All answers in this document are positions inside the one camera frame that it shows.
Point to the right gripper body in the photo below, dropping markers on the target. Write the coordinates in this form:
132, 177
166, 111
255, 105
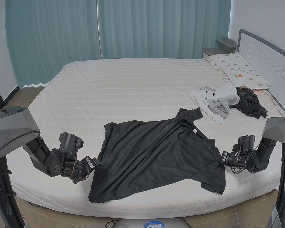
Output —
229, 159

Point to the bed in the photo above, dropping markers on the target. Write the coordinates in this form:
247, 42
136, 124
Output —
133, 91

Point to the black garment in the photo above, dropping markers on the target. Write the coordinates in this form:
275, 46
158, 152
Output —
250, 102

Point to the black T-shirt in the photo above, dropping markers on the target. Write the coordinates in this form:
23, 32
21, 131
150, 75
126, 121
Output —
152, 151

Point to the blue-green curtain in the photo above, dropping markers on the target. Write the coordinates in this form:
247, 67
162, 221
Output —
52, 27
161, 22

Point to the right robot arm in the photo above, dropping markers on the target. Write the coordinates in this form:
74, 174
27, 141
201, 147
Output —
277, 129

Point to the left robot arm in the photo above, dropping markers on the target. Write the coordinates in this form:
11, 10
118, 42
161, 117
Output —
11, 125

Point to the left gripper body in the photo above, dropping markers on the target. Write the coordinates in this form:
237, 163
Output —
91, 164

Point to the grey bedside table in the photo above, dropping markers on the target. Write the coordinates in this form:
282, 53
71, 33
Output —
211, 52

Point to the white printed pillow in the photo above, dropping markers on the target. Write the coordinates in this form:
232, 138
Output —
237, 68

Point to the pile of clothes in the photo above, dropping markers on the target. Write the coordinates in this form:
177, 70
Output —
224, 96

